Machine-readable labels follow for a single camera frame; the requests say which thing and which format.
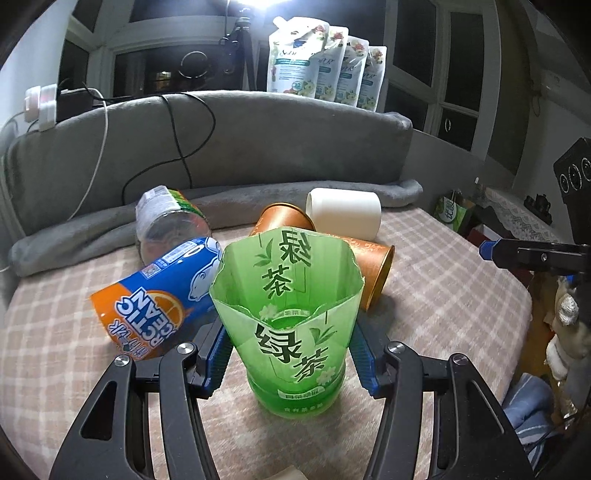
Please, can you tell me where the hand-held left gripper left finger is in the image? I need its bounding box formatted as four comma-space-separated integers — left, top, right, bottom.
48, 318, 234, 480

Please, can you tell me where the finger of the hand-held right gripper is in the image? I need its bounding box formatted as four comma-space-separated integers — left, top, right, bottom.
479, 237, 591, 278

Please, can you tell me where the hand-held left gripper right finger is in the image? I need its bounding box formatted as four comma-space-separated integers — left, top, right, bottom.
348, 318, 536, 480

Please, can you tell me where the green cut bottle cup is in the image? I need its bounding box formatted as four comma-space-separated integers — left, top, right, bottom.
209, 226, 366, 420

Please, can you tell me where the blue and orange cut bottle cup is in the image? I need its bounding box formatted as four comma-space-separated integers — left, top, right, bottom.
90, 237, 223, 357

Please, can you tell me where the orange paper cup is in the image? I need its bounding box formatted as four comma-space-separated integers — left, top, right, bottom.
344, 235, 396, 311
249, 203, 317, 238

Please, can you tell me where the clear cut bottle cup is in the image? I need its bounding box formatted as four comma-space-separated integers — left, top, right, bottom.
135, 185, 211, 266

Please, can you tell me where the white cup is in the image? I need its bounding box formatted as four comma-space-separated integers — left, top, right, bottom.
305, 188, 382, 241

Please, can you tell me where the white lace cloth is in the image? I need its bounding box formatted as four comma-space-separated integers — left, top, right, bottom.
475, 187, 561, 241

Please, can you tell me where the white plush toy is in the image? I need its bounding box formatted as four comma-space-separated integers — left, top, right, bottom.
547, 277, 583, 380

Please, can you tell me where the green tissue box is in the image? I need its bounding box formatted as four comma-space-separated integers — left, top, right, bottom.
436, 196, 468, 232

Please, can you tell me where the black speaker box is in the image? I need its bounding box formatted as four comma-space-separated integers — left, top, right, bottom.
553, 137, 591, 208

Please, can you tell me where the plaid bedsheet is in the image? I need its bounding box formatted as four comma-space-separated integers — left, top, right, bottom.
0, 203, 534, 480

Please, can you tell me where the blue striped cloth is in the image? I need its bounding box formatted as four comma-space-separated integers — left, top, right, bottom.
501, 374, 561, 448

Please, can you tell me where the grey blanket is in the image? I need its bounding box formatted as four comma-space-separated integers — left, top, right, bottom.
0, 90, 423, 278

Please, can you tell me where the black power adapter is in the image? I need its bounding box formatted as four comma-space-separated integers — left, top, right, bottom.
58, 88, 105, 123

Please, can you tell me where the large white refill pouch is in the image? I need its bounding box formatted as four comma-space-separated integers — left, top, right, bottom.
267, 16, 333, 100

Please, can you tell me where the white power strip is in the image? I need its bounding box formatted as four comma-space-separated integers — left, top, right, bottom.
24, 84, 60, 132

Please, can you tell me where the black tripod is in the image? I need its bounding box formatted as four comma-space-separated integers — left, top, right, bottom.
219, 16, 254, 90

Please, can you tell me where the black cable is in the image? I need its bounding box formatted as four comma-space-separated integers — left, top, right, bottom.
122, 92, 216, 204

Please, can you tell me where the white cable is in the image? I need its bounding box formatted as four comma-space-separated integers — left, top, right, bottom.
68, 99, 110, 222

